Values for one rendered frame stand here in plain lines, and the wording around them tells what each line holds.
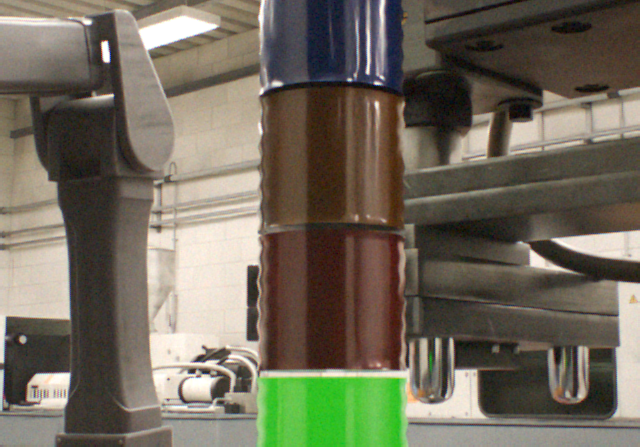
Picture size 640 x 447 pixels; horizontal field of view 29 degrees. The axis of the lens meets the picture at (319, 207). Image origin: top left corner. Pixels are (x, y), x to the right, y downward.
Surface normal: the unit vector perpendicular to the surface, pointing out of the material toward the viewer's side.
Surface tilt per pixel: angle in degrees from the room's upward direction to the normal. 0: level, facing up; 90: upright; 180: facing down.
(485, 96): 180
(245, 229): 90
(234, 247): 90
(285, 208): 104
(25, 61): 93
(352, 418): 76
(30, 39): 87
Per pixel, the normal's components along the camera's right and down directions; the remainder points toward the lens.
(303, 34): -0.36, -0.38
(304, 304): -0.36, 0.11
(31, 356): 0.72, -0.11
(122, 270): 0.86, -0.07
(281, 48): -0.68, 0.14
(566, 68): 0.00, 0.99
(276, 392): -0.68, -0.35
